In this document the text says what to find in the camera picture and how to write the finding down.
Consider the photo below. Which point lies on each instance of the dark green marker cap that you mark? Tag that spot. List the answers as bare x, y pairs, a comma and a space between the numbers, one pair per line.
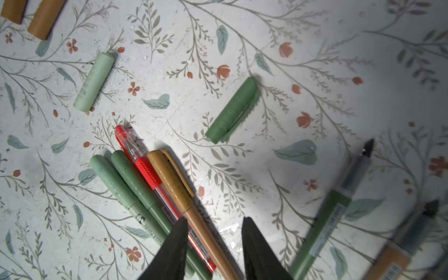
235, 112

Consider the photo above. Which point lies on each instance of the dark green marker pen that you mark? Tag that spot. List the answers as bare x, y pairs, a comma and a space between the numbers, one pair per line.
332, 210

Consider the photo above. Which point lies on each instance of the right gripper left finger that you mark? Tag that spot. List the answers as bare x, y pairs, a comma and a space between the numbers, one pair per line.
170, 261

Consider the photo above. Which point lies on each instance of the gold marker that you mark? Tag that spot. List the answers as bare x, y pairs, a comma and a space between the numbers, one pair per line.
397, 253

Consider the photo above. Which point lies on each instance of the floral table mat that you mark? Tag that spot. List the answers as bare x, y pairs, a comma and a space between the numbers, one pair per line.
262, 104

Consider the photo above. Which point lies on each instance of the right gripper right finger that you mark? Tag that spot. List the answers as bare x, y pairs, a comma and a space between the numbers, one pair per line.
260, 261

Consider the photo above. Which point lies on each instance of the gold marker cap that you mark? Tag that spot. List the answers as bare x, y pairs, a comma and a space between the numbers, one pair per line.
13, 10
45, 18

